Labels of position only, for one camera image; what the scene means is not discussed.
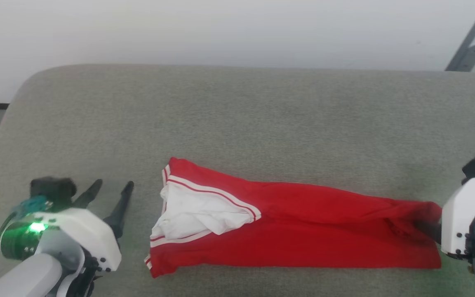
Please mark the grey pole bracket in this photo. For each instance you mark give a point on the grey pole bracket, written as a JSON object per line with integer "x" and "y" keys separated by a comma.
{"x": 470, "y": 57}

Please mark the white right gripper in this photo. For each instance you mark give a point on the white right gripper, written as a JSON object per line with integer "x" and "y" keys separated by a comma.
{"x": 462, "y": 218}

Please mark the red and white garment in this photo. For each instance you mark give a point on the red and white garment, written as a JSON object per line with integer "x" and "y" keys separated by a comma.
{"x": 303, "y": 231}

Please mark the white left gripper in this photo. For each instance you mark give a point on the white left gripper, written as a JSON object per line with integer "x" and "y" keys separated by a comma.
{"x": 85, "y": 233}

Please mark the teal left camera connector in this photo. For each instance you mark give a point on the teal left camera connector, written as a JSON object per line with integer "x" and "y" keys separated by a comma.
{"x": 31, "y": 205}

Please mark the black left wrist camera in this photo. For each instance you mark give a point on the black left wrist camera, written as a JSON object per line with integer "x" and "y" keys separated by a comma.
{"x": 52, "y": 189}

